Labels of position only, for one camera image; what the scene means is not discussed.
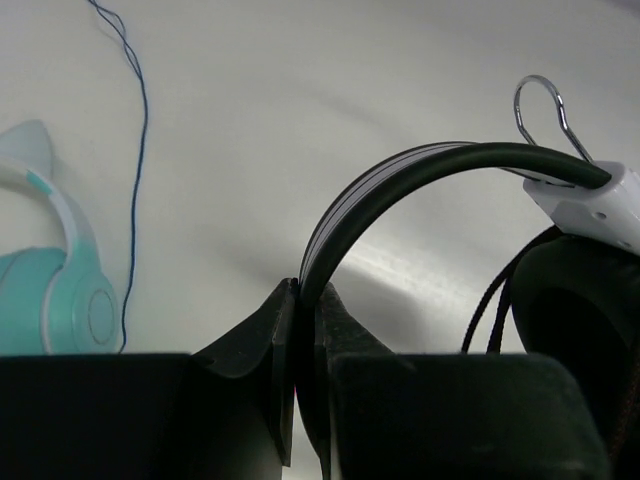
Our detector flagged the black headphone cable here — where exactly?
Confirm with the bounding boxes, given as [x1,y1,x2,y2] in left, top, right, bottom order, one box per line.
[460,227,556,355]

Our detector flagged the teal cat-ear headphones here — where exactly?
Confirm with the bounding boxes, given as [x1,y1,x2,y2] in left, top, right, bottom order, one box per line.
[1,120,120,356]

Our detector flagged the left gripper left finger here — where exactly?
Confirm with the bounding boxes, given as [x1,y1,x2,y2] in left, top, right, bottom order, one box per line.
[192,278,298,468]

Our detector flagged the blue headphone cable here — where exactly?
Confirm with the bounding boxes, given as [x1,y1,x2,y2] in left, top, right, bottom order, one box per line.
[88,0,150,352]

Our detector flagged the black white headphones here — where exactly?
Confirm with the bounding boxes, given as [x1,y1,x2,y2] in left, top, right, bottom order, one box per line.
[299,75,639,474]

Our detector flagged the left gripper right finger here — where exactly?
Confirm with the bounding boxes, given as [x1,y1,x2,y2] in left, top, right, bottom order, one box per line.
[314,285,415,479]

